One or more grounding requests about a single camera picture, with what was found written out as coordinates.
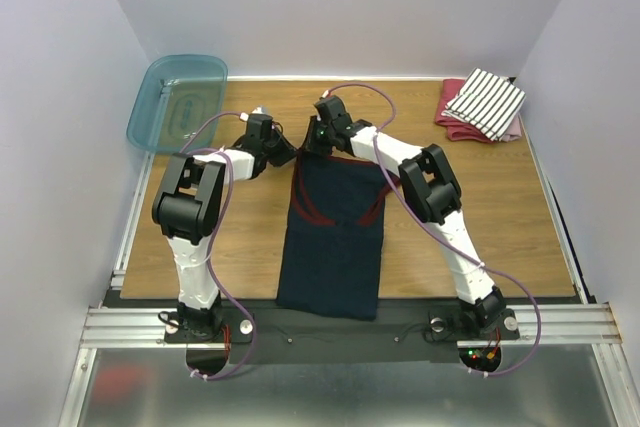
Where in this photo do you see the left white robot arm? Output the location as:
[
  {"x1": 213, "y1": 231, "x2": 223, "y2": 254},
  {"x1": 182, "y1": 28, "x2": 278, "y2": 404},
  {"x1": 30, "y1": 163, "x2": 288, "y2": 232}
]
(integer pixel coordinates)
[{"x1": 152, "y1": 109, "x2": 296, "y2": 342}]

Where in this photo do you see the folded pink tank top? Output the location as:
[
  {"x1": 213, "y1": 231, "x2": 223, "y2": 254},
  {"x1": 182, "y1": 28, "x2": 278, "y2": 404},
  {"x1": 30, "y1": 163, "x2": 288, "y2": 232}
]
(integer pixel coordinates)
[{"x1": 499, "y1": 114, "x2": 522, "y2": 142}]

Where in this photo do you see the folded red tank top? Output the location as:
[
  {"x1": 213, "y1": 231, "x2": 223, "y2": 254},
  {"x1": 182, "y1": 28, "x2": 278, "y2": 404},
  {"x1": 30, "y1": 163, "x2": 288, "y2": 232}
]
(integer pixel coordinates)
[{"x1": 434, "y1": 78, "x2": 491, "y2": 143}]

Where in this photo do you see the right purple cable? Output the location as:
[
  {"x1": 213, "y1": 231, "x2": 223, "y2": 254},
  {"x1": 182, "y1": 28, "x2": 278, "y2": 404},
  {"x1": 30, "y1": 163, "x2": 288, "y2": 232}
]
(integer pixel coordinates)
[{"x1": 322, "y1": 83, "x2": 541, "y2": 378}]

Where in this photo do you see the striped white tank top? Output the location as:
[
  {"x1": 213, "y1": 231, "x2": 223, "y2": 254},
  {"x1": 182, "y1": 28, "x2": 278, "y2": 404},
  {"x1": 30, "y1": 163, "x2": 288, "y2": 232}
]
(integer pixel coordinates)
[{"x1": 443, "y1": 68, "x2": 526, "y2": 141}]

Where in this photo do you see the purple cable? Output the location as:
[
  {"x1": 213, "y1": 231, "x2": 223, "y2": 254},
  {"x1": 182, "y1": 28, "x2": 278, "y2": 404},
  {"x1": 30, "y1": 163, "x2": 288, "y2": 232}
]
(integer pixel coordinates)
[
  {"x1": 322, "y1": 83, "x2": 541, "y2": 378},
  {"x1": 178, "y1": 111, "x2": 259, "y2": 383}
]

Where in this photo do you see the navy blue tank top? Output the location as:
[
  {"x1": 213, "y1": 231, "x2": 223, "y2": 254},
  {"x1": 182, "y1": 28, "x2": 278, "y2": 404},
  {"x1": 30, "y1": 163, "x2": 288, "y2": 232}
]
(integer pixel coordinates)
[{"x1": 275, "y1": 152, "x2": 394, "y2": 322}]

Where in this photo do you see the aluminium frame rail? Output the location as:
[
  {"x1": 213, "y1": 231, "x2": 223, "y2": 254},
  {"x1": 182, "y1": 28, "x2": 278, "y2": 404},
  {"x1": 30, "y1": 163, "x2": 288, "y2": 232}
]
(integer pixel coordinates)
[{"x1": 79, "y1": 151, "x2": 191, "y2": 348}]

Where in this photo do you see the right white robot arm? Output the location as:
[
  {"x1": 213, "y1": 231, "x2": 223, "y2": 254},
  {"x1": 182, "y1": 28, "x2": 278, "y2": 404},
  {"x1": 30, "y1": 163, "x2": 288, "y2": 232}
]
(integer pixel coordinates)
[{"x1": 304, "y1": 92, "x2": 506, "y2": 337}]

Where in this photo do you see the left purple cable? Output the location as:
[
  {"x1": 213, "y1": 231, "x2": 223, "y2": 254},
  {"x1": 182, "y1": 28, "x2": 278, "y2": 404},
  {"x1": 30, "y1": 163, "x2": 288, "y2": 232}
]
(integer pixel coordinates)
[{"x1": 178, "y1": 111, "x2": 259, "y2": 383}]

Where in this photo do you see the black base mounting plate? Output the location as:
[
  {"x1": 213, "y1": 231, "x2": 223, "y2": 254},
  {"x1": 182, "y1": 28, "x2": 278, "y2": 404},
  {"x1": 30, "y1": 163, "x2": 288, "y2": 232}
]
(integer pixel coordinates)
[{"x1": 158, "y1": 299, "x2": 519, "y2": 372}]

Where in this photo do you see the teal plastic bin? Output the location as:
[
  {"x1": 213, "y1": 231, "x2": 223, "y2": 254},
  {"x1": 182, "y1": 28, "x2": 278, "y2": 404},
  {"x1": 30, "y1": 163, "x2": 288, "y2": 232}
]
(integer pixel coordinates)
[{"x1": 126, "y1": 54, "x2": 228, "y2": 154}]

